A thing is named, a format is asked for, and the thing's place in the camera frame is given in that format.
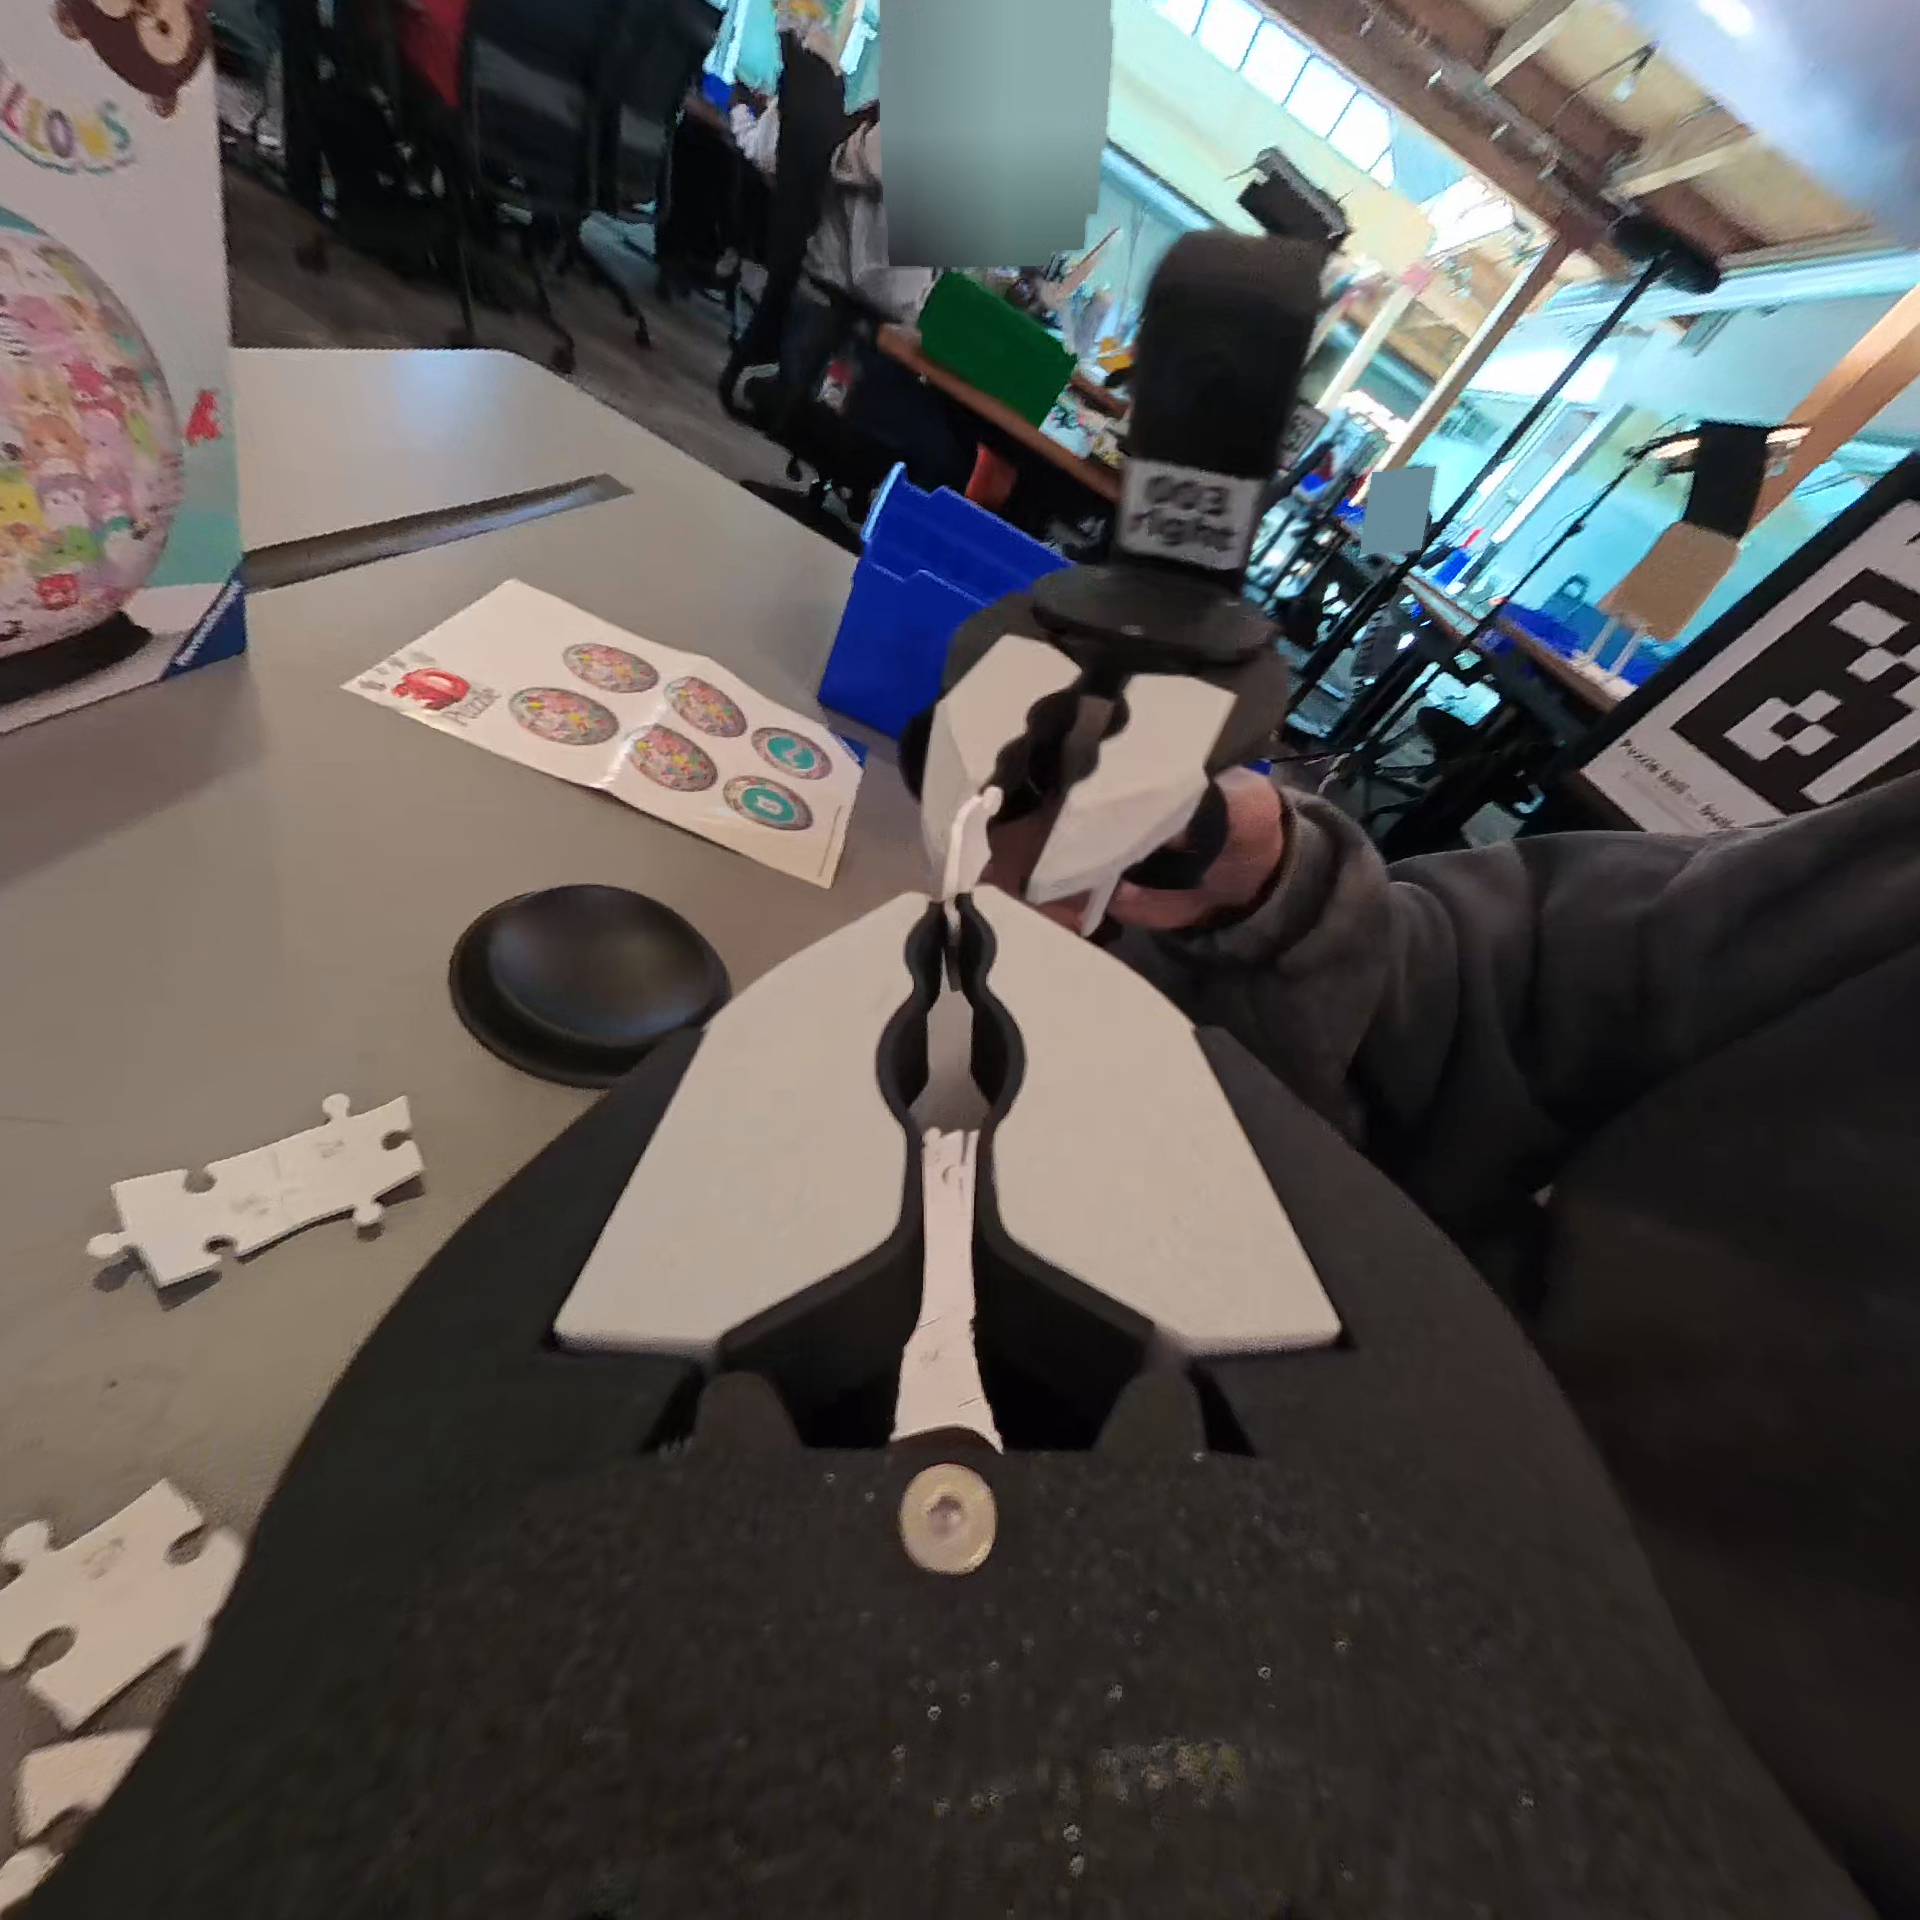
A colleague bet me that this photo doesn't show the green plastic bin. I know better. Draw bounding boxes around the green plastic bin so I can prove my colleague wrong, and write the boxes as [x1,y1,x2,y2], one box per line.
[914,270,1078,429]

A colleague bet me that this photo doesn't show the person's right hand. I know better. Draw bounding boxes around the person's right hand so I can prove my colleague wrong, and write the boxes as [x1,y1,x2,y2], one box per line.
[1107,768,1291,941]

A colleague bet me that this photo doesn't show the black round puzzle stand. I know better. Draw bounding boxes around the black round puzzle stand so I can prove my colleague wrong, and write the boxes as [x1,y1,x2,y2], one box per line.
[446,883,731,1088]

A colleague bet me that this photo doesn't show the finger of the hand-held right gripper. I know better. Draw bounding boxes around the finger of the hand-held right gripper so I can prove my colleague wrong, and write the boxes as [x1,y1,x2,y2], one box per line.
[1025,664,1246,934]
[914,630,1083,904]

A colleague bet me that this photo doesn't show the blue plastic bin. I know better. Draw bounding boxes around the blue plastic bin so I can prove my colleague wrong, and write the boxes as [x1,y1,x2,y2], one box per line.
[815,461,1072,752]

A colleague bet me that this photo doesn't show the printed sticker sheet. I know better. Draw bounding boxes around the printed sticker sheet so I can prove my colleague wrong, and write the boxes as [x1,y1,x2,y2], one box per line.
[341,578,869,889]

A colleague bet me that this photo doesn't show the black tripod light stand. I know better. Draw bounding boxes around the black tripod light stand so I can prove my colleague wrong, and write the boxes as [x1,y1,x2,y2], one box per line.
[1290,221,1728,779]

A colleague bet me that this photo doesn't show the partly built colourful puzzle ball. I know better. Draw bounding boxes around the partly built colourful puzzle ball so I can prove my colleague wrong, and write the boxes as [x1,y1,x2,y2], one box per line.
[888,787,1007,1450]

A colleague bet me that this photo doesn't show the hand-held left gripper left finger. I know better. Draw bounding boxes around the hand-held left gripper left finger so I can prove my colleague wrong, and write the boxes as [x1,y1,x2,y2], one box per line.
[550,889,925,1359]

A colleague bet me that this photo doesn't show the group of white puzzle pieces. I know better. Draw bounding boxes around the group of white puzzle pieces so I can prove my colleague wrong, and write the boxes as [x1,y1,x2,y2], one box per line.
[0,1089,424,1905]

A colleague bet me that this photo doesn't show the printed puzzle box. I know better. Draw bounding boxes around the printed puzzle box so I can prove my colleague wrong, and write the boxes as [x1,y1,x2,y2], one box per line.
[0,0,251,737]

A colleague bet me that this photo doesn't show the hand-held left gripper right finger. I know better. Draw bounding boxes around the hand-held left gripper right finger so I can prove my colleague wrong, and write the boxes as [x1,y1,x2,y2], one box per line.
[961,889,1344,1348]

